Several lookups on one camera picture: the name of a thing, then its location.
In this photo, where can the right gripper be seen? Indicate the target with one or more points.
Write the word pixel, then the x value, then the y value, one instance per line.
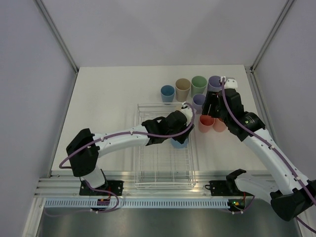
pixel 212 98

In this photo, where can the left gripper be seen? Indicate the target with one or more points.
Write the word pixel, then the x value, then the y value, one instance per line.
pixel 181 138

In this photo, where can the blue cup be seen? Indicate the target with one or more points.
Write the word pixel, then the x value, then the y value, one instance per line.
pixel 167 93
pixel 178 145

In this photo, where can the purple cup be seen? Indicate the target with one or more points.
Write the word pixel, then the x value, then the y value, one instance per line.
pixel 197 102
pixel 214 84

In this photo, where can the pink cup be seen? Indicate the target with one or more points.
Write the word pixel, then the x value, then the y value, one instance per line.
pixel 219 126
pixel 205 123

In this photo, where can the green cup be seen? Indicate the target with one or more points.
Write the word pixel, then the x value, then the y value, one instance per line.
pixel 198 85

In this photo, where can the beige cup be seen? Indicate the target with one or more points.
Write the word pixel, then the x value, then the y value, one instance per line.
pixel 178 107
pixel 183 87

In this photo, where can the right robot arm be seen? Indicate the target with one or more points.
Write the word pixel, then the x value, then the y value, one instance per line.
pixel 293 192

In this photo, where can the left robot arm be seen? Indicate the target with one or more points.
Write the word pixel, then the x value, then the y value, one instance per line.
pixel 87 147

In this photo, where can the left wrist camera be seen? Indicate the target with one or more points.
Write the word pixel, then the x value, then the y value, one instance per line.
pixel 188 111

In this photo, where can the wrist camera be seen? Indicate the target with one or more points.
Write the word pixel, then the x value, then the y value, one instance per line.
pixel 228 82
pixel 188 111

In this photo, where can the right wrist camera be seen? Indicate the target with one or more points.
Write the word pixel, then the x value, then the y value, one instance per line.
pixel 228 82

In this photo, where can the white wire dish rack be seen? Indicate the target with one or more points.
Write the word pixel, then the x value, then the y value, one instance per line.
pixel 166 160

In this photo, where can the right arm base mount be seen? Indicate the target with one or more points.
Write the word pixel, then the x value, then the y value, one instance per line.
pixel 219 188

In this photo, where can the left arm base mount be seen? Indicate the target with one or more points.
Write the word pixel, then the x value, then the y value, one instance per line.
pixel 114 186

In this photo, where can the aluminium rail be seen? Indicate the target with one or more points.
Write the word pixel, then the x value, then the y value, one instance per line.
pixel 156 183

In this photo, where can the slotted cable duct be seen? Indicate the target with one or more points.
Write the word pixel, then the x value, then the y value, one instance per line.
pixel 138 203

